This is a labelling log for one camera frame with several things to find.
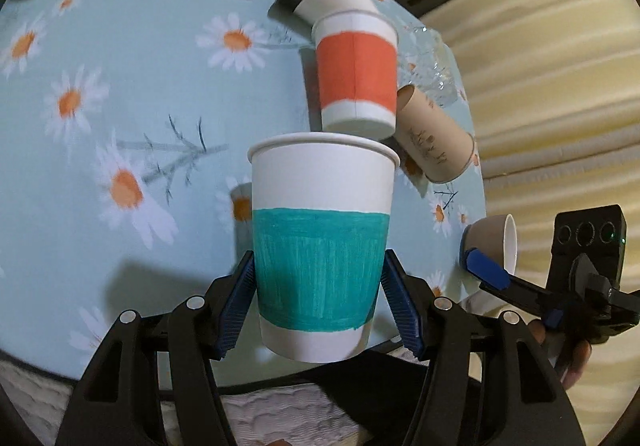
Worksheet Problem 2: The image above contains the teal banded paper cup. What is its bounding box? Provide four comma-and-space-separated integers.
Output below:
247, 132, 399, 364

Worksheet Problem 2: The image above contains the small brown paper cup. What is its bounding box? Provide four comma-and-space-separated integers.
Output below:
461, 214, 518, 275

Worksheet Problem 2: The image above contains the plain brown paper cup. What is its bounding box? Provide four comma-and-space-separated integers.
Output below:
395, 84, 475, 184

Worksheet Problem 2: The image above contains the orange banded paper cup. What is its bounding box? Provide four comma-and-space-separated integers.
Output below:
312, 10, 398, 140

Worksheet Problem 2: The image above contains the person's right hand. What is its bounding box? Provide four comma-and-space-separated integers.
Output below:
528, 319, 592, 390

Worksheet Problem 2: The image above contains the clear glass tumbler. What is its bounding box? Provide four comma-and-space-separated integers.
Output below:
397, 24, 458, 107

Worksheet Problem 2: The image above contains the cream window curtain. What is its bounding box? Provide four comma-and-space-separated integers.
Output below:
423, 0, 639, 291

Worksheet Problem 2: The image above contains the daisy print blue tablecloth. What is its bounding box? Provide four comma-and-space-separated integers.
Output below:
0, 0, 490, 382

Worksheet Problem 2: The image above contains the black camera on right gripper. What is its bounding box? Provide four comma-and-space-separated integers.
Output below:
546, 204, 627, 292

